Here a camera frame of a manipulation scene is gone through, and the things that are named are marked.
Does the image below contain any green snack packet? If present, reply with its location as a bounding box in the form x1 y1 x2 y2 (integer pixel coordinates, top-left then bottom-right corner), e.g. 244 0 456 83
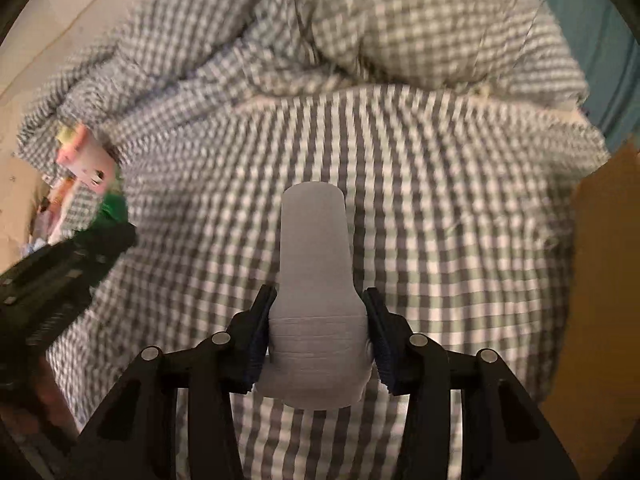
89 174 128 229

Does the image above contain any white cylindrical plug device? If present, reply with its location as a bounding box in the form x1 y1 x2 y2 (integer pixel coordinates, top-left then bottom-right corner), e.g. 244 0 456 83
257 182 372 411

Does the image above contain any person's left hand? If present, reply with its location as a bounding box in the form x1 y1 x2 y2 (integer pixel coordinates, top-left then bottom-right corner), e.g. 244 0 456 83
1 356 78 440

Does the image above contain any cardboard box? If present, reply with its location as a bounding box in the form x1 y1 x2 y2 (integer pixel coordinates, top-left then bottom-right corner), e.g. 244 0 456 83
542 143 639 479

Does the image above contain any orange snack wrapper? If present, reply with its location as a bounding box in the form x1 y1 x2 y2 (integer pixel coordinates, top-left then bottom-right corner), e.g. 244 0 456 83
37 177 76 233

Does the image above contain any pink kids bottle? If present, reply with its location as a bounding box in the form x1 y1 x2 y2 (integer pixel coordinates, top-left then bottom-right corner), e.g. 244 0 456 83
55 124 116 195

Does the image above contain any checkered bed sheet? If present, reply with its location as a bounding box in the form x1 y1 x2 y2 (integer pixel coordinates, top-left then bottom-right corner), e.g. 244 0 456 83
48 84 608 479

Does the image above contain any crumpled checkered duvet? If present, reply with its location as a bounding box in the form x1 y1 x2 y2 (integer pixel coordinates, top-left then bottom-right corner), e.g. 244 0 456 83
16 0 588 174

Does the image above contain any teal curtain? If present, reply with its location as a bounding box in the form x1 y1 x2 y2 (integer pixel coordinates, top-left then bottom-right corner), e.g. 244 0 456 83
546 0 639 153

